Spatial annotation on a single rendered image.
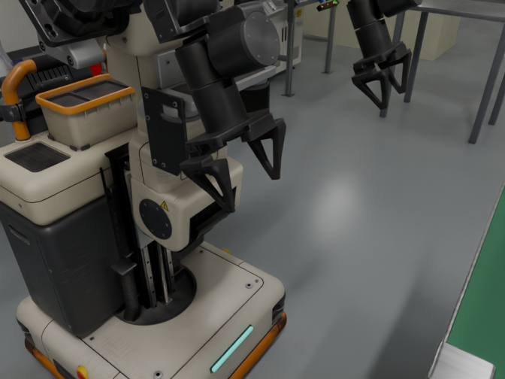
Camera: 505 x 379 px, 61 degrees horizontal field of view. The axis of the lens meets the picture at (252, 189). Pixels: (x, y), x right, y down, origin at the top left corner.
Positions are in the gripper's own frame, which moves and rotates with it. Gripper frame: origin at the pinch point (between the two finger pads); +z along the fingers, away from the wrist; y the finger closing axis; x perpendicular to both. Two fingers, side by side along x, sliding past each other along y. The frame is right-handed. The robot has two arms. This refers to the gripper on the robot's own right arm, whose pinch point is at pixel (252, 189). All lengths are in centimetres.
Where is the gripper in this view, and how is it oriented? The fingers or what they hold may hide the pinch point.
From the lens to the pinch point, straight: 57.0
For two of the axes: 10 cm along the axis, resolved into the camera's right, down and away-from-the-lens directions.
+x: -7.0, 0.4, 7.1
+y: 6.3, -4.5, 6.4
